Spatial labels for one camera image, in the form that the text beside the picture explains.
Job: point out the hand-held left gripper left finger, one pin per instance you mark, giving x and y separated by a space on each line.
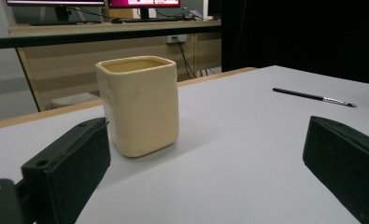
67 174

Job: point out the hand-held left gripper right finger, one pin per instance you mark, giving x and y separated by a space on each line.
344 161

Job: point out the black paintbrush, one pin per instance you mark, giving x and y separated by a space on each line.
300 94

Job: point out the cream ceramic cup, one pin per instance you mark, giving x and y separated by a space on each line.
141 112

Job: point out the white wheeled footrest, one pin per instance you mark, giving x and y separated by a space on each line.
73 99

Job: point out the white table mat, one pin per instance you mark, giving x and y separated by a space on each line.
235 149

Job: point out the wooden office desk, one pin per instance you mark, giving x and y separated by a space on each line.
79 62

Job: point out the black curtain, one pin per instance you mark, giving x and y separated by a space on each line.
297 34

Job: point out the black keyboard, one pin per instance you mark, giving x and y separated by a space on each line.
60 22
154 20

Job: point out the black computer mouse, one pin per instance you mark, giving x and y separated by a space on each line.
116 20

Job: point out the monitor with pink screen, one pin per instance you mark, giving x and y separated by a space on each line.
144 3

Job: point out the black monitor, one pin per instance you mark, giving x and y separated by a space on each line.
215 7

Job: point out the black horizontal rail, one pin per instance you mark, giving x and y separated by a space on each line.
79 38

